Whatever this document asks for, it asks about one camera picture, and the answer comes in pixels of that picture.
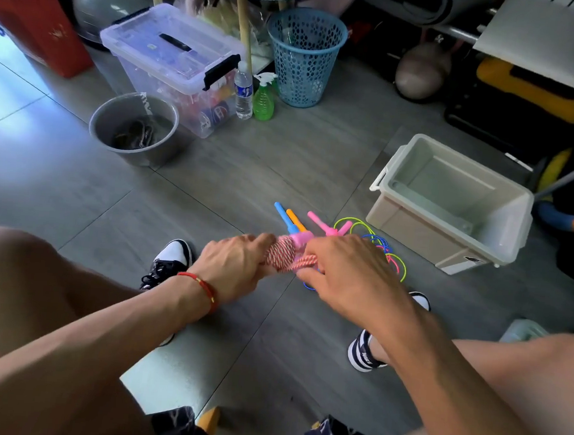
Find person's left leg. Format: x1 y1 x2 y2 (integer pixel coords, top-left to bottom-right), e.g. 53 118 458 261
0 224 182 435

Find white round table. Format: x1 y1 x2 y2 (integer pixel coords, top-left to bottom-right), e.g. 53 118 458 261
141 0 323 74

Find black white shoe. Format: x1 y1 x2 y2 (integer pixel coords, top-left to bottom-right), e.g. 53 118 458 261
344 285 434 378
134 236 197 349

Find grey metal basin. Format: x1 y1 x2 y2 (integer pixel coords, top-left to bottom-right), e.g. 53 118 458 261
85 89 187 171

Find black white left shoe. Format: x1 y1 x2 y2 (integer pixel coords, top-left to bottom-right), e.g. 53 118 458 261
134 236 197 349

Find brown ball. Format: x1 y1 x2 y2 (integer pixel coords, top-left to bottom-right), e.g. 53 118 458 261
392 40 455 105

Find yellow rope orange handles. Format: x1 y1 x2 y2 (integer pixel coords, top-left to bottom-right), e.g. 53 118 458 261
280 207 413 285

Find person's right hand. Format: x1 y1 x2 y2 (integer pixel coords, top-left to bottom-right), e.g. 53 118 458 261
290 230 427 338

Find red string bracelet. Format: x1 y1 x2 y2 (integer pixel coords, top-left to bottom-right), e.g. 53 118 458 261
173 270 221 314

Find grey folded mat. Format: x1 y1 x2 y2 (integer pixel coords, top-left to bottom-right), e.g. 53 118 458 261
357 0 494 32

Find white bin lid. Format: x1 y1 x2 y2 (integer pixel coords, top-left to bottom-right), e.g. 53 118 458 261
498 316 553 348

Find person's right forearm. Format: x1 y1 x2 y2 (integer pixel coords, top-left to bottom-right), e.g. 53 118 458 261
379 304 574 435

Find grey flat board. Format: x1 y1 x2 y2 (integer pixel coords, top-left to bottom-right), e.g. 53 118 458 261
471 0 574 89

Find white plastic bin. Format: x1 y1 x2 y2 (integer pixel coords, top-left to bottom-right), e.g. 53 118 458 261
362 129 540 283

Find blue jump rope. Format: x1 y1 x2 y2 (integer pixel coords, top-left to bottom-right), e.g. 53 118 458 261
266 201 408 299

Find small plastic water bottle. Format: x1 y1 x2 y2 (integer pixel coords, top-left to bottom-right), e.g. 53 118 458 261
231 62 257 122

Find clear bin with black latches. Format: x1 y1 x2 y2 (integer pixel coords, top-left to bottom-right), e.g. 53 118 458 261
92 0 247 142

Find white metal pole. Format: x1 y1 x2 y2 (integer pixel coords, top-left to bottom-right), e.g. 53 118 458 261
534 146 574 201

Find person's right leg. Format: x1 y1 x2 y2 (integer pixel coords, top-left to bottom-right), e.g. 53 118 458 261
359 317 574 435

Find multicoloured hula hoop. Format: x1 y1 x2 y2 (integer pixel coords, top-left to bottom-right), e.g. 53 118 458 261
534 146 574 233

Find blue mesh plastic basket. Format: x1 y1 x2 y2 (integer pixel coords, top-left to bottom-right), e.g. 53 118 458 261
261 4 351 112

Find yellow black case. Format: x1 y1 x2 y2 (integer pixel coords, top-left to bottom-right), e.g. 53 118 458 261
472 56 574 124

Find black white right shoe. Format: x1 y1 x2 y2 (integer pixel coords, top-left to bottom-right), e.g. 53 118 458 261
344 285 434 378

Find red bag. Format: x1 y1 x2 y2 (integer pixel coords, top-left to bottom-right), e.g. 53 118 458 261
0 0 100 82

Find person's leg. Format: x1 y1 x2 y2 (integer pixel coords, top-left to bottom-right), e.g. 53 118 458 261
0 224 182 435
359 317 574 435

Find person's left hand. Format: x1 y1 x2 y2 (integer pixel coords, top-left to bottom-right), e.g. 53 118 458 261
183 227 280 311

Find pink thick handled jump rope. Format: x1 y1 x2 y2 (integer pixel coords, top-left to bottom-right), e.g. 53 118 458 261
261 228 323 276

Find person's left forearm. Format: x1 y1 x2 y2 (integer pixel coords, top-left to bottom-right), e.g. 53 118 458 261
0 262 214 435

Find green spray bottle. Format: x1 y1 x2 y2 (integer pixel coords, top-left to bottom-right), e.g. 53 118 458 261
250 70 280 123

